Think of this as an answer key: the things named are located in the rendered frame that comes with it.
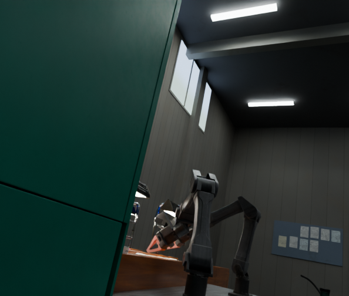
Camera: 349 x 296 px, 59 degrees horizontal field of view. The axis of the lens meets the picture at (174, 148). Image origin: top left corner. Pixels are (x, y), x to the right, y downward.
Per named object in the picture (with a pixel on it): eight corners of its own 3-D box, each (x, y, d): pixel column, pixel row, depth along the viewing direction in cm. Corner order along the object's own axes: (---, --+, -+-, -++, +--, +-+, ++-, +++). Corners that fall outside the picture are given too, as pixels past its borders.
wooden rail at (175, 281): (226, 295, 228) (229, 268, 234) (87, 335, 71) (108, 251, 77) (210, 291, 233) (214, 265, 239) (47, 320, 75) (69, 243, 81)
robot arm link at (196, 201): (184, 271, 95) (193, 182, 115) (205, 275, 96) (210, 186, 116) (190, 265, 90) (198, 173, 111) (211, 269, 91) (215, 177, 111)
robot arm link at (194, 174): (175, 209, 136) (195, 161, 116) (195, 213, 136) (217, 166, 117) (173, 233, 126) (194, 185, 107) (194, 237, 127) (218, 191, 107)
